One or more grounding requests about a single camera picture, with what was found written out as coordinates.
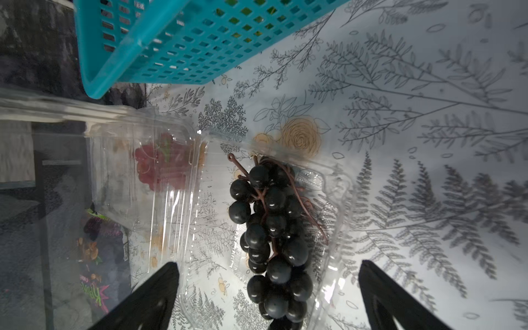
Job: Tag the clear clamshell container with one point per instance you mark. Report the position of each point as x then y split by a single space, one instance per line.
131 168
212 291

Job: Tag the purple snack bag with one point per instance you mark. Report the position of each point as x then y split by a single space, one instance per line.
103 257

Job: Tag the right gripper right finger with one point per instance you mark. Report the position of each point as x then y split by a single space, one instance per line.
389 306

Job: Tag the red grape bunch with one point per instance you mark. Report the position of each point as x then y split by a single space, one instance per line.
163 163

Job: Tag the teal plastic basket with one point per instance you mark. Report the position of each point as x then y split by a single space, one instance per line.
179 42

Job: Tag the black grape bunch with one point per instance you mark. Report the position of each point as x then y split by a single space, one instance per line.
270 204

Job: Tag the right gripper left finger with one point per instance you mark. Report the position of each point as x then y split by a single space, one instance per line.
118 306

